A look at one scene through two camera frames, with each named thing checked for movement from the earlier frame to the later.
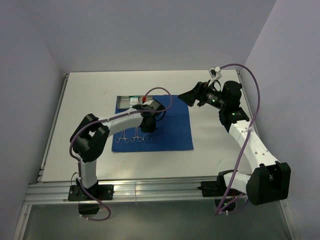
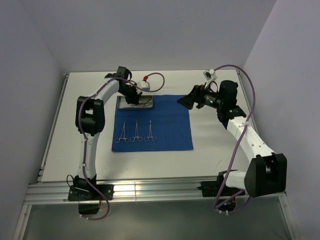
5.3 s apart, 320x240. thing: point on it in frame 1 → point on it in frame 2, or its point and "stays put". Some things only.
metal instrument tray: (127, 102) stays put
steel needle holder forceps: (126, 140) stays put
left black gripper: (148, 126) → (132, 97)
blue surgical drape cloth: (173, 133) stays put
